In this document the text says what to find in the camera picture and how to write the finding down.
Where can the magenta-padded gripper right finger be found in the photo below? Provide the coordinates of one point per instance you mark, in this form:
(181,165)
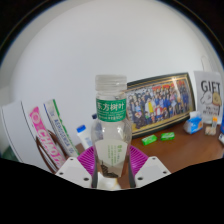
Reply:
(152,170)

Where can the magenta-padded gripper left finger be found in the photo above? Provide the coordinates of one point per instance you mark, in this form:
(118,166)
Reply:
(72,170)

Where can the clear green-label drink bottle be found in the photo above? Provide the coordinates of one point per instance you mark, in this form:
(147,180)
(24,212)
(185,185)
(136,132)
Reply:
(111,133)

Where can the white blue-capped lotion bottle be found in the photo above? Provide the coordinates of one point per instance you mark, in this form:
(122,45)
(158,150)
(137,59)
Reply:
(84,136)

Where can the long pink box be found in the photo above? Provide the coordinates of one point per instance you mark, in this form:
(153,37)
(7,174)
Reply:
(45,135)

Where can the long white green box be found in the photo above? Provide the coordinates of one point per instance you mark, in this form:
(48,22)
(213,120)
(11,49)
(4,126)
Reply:
(60,126)

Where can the dark blue pump bottle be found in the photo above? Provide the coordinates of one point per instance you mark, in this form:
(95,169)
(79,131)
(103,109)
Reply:
(94,116)

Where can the blue tissue pack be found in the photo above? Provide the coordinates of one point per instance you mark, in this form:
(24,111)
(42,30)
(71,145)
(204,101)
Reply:
(192,124)

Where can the white flat board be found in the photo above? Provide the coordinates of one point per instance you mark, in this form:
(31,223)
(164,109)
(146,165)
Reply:
(16,133)

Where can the framed group photo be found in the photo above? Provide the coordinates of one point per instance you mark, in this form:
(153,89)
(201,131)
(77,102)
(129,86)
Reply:
(160,103)

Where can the small patterned snack packet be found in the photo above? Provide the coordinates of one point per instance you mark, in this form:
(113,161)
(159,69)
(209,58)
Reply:
(210,131)

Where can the white remote control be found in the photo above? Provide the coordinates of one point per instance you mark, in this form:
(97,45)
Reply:
(221,138)

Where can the small orange white box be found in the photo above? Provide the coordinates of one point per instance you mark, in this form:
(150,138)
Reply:
(214,120)

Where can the white paper gift bag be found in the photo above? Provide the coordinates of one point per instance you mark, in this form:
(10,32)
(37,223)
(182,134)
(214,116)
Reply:
(208,96)

